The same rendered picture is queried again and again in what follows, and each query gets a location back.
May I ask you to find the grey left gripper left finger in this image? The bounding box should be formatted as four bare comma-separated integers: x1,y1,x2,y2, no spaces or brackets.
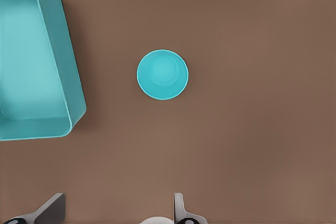
2,192,66,224

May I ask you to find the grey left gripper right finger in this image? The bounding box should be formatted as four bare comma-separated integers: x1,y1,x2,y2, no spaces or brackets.
173,192,208,224

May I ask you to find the teal cup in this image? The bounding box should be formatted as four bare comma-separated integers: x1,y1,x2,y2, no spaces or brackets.
136,49,190,101

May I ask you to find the teal plastic box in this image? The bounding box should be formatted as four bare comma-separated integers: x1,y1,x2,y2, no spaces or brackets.
0,0,87,141

